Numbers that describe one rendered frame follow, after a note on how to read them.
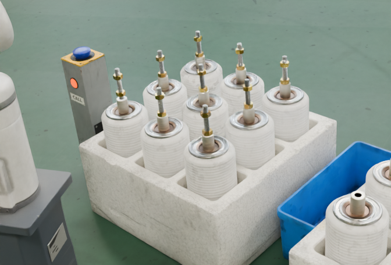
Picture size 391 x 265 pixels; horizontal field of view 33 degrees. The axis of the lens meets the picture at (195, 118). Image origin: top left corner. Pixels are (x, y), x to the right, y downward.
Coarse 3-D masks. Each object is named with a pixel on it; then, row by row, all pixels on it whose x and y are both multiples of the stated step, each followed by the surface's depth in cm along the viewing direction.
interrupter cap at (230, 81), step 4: (248, 72) 144; (228, 76) 144; (232, 76) 144; (248, 76) 143; (252, 76) 143; (256, 76) 143; (224, 80) 142; (228, 80) 142; (232, 80) 142; (252, 80) 141; (256, 80) 141; (228, 84) 140; (232, 84) 140; (236, 84) 141; (240, 84) 141; (252, 84) 140; (256, 84) 140; (232, 88) 140; (236, 88) 139; (240, 88) 139
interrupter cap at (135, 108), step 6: (132, 102) 138; (108, 108) 136; (114, 108) 136; (132, 108) 136; (138, 108) 135; (108, 114) 134; (114, 114) 134; (120, 114) 134; (126, 114) 133; (132, 114) 133
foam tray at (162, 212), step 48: (96, 144) 139; (288, 144) 132; (96, 192) 143; (144, 192) 128; (192, 192) 121; (240, 192) 120; (288, 192) 132; (144, 240) 137; (192, 240) 124; (240, 240) 124
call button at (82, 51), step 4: (76, 48) 145; (80, 48) 145; (84, 48) 145; (88, 48) 145; (76, 52) 143; (80, 52) 143; (84, 52) 143; (88, 52) 144; (76, 56) 143; (80, 56) 143; (84, 56) 144
